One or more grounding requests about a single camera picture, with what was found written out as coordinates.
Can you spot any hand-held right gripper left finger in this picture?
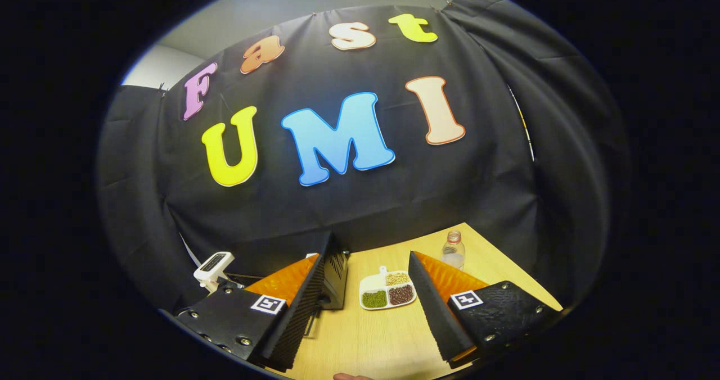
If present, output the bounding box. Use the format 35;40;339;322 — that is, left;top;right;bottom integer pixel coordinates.
174;232;338;372

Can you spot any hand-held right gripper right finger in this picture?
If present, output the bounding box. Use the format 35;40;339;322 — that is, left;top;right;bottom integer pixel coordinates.
408;250;564;368

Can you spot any black electric oven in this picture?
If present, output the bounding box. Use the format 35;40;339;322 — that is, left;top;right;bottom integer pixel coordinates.
304;250;349;338

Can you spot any white divided bean tray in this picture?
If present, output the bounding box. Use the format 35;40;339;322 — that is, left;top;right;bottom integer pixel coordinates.
359;266;417;311

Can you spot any clear plastic bottle red label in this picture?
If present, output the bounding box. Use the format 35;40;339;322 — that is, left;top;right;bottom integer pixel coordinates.
442;230;466;271

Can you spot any white electronic device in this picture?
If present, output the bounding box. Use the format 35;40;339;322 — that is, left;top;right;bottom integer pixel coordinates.
193;251;236;294

